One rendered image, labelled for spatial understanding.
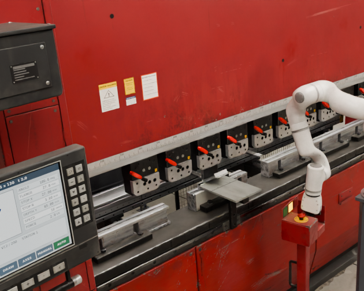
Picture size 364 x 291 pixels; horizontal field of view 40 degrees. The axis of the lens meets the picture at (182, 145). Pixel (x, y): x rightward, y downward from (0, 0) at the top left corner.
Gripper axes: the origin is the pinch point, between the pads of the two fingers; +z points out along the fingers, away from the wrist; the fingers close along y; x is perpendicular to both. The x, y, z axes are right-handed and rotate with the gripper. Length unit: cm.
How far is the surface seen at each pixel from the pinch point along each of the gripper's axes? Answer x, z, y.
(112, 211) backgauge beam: -71, -12, -77
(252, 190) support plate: -31.5, -24.5, -18.5
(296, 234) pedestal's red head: -15.1, 2.2, -0.9
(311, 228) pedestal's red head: -13.4, -2.7, 6.1
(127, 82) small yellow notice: -76, -83, -57
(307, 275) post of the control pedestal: -5.9, 31.8, 3.9
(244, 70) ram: -7, -77, -40
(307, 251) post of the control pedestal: -6.2, 16.4, 2.5
